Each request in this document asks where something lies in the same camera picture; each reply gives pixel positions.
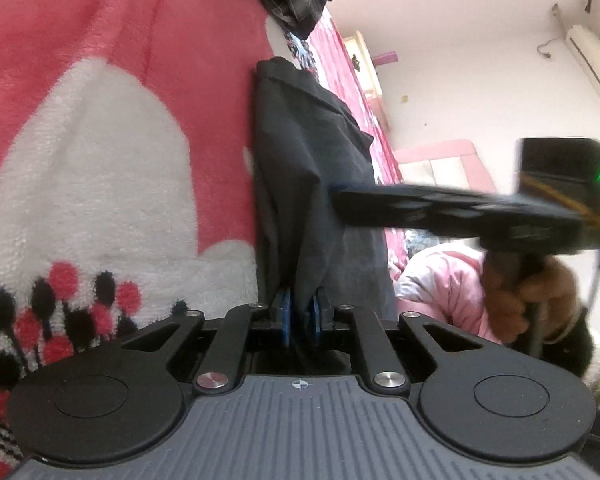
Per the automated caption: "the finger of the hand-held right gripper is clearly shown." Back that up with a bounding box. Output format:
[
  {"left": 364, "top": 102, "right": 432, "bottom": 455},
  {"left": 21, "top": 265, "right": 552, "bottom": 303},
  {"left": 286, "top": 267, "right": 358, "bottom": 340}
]
[{"left": 330, "top": 183, "right": 498, "bottom": 237}]

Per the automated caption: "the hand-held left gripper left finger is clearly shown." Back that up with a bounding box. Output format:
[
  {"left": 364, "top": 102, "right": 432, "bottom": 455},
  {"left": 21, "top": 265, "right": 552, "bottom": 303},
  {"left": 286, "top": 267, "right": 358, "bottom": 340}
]
[{"left": 120, "top": 287, "right": 296, "bottom": 397}]

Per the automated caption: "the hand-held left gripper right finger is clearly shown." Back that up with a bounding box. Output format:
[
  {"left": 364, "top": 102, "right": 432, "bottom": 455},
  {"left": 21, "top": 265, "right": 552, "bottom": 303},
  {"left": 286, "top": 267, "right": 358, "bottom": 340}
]
[{"left": 305, "top": 287, "right": 487, "bottom": 397}]

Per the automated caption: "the dark grey garment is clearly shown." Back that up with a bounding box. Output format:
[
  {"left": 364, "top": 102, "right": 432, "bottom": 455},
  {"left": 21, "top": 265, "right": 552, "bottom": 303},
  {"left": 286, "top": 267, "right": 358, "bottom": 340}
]
[{"left": 252, "top": 56, "right": 397, "bottom": 353}]

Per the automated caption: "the person's right forearm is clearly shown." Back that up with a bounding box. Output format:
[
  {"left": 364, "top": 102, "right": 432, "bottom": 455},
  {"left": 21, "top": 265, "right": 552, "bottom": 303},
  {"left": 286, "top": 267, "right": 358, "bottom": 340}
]
[{"left": 542, "top": 310, "right": 600, "bottom": 403}]

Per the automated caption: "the person's right hand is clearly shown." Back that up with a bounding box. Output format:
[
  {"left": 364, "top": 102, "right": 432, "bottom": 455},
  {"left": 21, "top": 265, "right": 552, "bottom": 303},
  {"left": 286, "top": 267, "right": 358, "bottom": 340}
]
[{"left": 480, "top": 254, "right": 582, "bottom": 347}]

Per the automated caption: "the pink jacket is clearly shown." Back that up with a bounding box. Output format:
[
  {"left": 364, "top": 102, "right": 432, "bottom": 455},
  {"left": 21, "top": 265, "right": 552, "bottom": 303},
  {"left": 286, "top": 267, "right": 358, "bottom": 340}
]
[{"left": 392, "top": 244, "right": 502, "bottom": 347}]

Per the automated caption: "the white air conditioner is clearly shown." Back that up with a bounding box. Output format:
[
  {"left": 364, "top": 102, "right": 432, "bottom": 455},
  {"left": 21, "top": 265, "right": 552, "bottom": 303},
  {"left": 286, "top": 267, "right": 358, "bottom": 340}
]
[{"left": 564, "top": 24, "right": 600, "bottom": 122}]

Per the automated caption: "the silver bangle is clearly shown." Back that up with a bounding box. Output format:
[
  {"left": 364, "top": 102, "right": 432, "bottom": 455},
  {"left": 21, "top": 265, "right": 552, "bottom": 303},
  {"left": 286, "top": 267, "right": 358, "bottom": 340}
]
[{"left": 544, "top": 307, "right": 587, "bottom": 347}]

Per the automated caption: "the wooden headboard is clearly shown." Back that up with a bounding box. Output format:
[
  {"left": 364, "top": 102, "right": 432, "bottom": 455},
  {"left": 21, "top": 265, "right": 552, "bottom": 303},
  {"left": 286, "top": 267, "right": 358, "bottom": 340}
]
[{"left": 341, "top": 29, "right": 392, "bottom": 132}]

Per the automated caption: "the colourful printed cloth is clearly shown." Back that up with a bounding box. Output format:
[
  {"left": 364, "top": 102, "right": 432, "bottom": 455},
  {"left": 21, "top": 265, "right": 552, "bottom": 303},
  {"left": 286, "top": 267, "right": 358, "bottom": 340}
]
[{"left": 281, "top": 29, "right": 322, "bottom": 82}]

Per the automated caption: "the pink white fleece blanket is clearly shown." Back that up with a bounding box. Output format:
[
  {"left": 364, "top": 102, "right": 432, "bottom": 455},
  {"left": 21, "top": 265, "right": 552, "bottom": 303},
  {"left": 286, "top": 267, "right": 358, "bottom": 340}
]
[{"left": 0, "top": 0, "right": 281, "bottom": 480}]

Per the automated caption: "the air conditioner power cord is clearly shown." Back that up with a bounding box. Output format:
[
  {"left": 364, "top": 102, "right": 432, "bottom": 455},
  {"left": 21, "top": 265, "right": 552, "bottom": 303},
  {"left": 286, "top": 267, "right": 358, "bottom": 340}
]
[{"left": 536, "top": 3, "right": 569, "bottom": 62}]

